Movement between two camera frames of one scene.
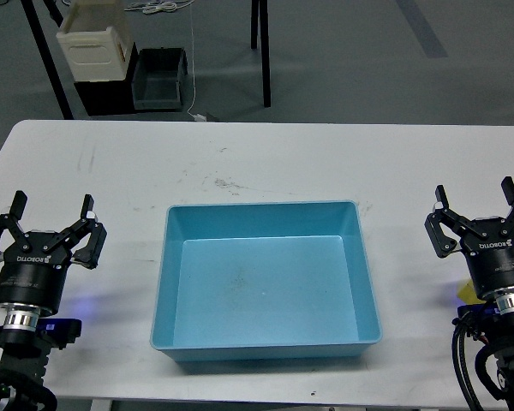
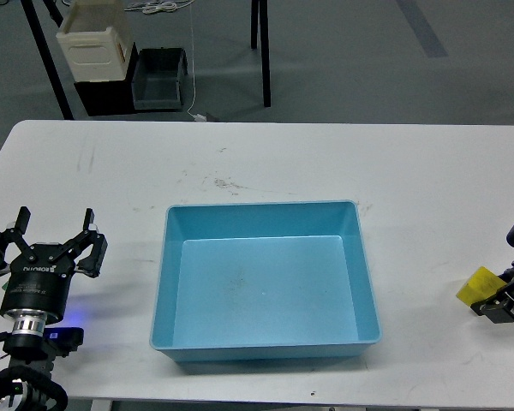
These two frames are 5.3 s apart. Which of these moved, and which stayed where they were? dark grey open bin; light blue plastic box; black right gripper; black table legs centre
Moved: black right gripper
Stayed: black table legs centre; dark grey open bin; light blue plastic box
